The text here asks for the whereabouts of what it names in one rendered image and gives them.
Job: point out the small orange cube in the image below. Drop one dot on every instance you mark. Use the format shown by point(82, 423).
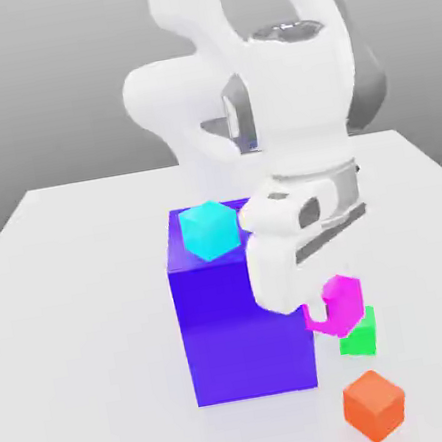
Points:
point(373, 406)

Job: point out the small cyan cube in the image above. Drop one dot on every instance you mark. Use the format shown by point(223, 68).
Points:
point(210, 229)

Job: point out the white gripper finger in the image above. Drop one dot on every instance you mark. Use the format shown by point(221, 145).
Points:
point(318, 311)

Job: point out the small magenta cube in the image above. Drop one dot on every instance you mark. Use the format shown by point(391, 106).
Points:
point(345, 305)

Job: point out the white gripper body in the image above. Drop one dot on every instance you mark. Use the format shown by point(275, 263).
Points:
point(272, 273)

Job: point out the large blue box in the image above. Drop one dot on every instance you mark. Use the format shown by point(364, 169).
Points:
point(231, 332)

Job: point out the small green cube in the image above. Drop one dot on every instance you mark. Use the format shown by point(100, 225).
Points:
point(363, 341)

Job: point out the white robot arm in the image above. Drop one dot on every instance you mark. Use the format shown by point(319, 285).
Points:
point(298, 102)

